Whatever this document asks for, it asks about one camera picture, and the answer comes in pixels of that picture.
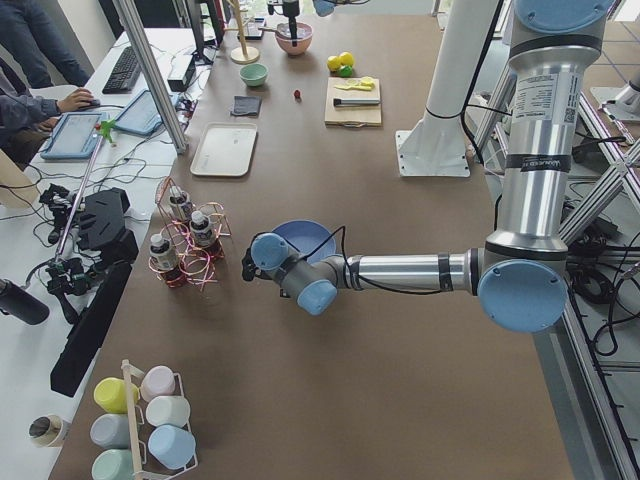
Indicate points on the pink cup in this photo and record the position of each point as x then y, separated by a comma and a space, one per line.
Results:
158, 381

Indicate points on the wooden cutting board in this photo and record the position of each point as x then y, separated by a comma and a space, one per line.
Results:
369, 116

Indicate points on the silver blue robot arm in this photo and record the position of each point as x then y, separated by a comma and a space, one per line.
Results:
517, 275
326, 7

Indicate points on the yellow cup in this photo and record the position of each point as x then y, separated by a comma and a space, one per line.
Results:
109, 394

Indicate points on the blue cup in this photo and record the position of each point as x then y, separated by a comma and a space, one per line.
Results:
173, 447

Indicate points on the yellow lemon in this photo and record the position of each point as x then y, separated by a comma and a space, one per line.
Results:
346, 59
333, 63

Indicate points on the blue teach pendant tablet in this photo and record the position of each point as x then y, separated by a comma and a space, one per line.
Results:
74, 137
140, 116

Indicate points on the black water bottle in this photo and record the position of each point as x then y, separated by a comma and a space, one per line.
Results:
18, 303

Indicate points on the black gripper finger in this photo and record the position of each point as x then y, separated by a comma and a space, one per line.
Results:
292, 24

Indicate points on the green bowl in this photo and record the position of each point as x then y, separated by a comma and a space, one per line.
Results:
254, 75

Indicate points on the black keyboard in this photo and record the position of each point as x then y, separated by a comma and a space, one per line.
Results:
124, 74

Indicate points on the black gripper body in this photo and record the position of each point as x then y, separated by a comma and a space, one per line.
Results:
247, 263
291, 10

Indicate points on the metal ice scoop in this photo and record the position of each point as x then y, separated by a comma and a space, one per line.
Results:
272, 31

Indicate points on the dark sauce bottle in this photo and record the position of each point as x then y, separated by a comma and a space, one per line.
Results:
180, 204
201, 229
163, 253

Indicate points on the lemon slices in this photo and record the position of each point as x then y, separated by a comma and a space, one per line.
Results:
356, 84

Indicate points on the green handled grabber stick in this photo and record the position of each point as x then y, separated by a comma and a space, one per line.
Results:
102, 134

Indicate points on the copper wire bottle rack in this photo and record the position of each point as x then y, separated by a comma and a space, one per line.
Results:
197, 266

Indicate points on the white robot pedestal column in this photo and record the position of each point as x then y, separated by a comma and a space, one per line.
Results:
437, 144

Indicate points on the pink bowl with ice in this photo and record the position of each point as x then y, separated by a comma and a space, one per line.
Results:
294, 46

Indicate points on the black handled knife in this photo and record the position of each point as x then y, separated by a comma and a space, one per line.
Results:
353, 102

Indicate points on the beige rectangular tray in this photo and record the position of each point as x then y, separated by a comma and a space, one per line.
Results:
224, 150

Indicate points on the aluminium frame post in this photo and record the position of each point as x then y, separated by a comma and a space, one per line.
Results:
133, 26

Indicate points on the masking tape roll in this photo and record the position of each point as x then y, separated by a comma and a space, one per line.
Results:
48, 431

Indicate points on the white cup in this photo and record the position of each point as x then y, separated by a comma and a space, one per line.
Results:
168, 410

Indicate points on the mint green cup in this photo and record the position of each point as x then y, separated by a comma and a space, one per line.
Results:
113, 464

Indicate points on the blue plate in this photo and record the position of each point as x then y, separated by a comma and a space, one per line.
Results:
309, 238

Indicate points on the dark grey folded cloth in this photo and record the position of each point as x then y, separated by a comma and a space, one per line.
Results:
246, 106

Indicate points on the person hand on mouse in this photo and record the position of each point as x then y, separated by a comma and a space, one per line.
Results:
76, 100

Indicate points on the grey cup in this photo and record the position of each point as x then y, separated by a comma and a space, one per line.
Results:
111, 431

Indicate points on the wooden mug tree stand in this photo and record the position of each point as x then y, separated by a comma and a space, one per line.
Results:
244, 54

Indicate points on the green lime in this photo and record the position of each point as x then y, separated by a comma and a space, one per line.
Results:
345, 71

